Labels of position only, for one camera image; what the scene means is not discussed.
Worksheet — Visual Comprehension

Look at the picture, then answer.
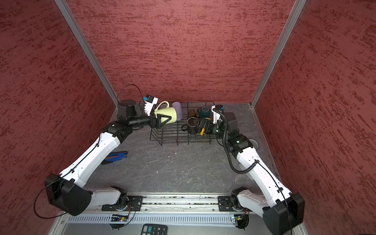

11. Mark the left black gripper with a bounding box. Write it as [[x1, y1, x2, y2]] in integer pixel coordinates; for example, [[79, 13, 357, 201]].
[[129, 109, 171, 129]]

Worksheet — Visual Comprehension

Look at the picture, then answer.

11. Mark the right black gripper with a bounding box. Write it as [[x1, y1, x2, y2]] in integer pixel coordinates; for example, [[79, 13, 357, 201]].
[[193, 118, 228, 140]]

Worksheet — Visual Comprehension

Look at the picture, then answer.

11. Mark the cream light green mug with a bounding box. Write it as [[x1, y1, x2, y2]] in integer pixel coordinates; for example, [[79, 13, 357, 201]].
[[154, 101, 176, 124]]

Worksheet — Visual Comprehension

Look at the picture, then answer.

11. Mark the dark green mug white inside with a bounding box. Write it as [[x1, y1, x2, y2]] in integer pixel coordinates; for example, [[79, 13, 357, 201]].
[[197, 106, 211, 118]]

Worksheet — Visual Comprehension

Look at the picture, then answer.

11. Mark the lilac plastic cup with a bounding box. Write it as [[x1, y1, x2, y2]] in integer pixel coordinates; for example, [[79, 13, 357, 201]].
[[172, 102, 183, 121]]

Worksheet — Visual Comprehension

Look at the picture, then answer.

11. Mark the black mug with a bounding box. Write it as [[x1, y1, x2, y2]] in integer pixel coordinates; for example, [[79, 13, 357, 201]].
[[181, 117, 198, 135]]

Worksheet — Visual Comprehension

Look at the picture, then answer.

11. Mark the olive green glass cup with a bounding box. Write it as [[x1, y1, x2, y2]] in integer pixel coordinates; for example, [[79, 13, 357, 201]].
[[187, 109, 197, 119]]

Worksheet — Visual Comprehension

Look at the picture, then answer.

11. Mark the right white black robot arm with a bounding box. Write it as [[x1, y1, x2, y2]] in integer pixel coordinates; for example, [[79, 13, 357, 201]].
[[197, 105, 305, 235]]

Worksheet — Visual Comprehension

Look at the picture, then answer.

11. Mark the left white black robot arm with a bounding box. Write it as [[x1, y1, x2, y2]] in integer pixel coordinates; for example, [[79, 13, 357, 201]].
[[42, 96, 177, 216]]

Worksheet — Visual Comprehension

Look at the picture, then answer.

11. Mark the blue black crimping tool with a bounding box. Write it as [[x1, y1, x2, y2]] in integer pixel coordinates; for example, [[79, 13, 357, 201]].
[[101, 151, 128, 165]]

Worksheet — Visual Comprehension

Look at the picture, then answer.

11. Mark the black calculator remote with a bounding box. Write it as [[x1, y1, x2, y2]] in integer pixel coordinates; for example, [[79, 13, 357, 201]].
[[141, 224, 168, 235]]

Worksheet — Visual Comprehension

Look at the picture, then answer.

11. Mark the black wire dish rack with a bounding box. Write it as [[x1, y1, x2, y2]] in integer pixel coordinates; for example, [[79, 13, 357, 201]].
[[149, 101, 215, 146]]

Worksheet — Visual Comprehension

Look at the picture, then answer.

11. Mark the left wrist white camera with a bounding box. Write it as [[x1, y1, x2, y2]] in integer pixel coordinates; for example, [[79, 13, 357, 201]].
[[143, 95, 158, 116]]

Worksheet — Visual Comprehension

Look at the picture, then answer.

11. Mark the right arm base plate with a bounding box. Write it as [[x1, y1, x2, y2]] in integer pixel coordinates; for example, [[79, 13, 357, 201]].
[[217, 195, 253, 214]]

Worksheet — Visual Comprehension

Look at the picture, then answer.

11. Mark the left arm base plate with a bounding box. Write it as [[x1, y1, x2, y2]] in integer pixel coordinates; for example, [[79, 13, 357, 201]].
[[101, 196, 144, 212]]

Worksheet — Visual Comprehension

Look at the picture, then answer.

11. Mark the aluminium rail frame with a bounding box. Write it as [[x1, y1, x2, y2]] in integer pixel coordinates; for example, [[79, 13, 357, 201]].
[[49, 193, 262, 235]]

